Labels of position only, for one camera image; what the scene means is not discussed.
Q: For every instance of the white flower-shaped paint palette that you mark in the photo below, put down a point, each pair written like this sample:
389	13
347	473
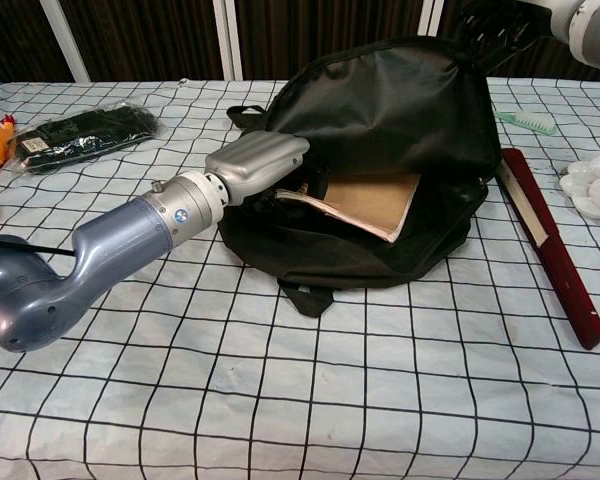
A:
595	192

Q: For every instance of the black gloves in plastic pack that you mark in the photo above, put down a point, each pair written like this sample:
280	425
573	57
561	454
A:
80	132

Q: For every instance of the white black-checked tablecloth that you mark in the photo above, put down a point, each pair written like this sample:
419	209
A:
300	390

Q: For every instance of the light green brush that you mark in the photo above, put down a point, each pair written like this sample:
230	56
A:
530	124

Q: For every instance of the white screen frame post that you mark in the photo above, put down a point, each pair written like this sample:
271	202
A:
434	17
67	45
228	40

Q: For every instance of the black backpack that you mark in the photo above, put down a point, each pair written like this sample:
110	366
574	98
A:
380	110

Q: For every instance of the brown cover notebook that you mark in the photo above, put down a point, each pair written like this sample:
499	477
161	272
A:
370	200

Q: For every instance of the dark red folded fan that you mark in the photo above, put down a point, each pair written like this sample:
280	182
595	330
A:
550	240

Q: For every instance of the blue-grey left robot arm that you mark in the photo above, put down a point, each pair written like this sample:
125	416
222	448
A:
115	240

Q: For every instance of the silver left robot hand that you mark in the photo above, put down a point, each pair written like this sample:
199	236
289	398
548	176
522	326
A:
260	160

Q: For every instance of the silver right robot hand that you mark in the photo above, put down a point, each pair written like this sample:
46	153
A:
510	35

